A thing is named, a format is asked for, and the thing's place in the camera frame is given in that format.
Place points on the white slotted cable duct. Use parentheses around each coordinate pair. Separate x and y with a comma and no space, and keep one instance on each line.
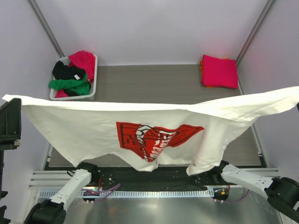
(147,194)

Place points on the folded pink t-shirt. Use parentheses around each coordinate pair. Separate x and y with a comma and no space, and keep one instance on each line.
(229,69)

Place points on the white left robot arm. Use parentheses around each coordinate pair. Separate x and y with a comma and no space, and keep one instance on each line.
(54,209)

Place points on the white printed t-shirt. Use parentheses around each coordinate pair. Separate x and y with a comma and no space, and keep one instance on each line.
(148,135)

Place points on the aluminium front rail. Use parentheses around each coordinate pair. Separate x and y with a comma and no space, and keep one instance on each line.
(56,179)

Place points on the aluminium frame post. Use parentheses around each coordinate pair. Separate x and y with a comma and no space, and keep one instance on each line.
(256,28)
(45,26)

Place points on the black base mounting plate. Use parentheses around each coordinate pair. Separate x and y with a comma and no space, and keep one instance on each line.
(161,179)

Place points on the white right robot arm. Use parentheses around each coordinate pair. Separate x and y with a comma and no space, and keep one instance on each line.
(281,193)

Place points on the crumpled green t-shirt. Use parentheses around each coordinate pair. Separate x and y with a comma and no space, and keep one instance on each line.
(72,87)

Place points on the crumpled pink t-shirt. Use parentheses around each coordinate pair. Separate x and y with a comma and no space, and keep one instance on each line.
(84,60)

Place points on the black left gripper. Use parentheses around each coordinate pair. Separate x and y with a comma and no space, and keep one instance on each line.
(10,121)

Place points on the right aluminium frame post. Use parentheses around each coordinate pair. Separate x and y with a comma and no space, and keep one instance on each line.
(256,28)

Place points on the left aluminium frame post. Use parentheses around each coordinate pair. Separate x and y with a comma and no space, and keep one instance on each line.
(45,26)

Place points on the crumpled black t-shirt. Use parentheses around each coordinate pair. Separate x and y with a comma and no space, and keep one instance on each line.
(63,72)

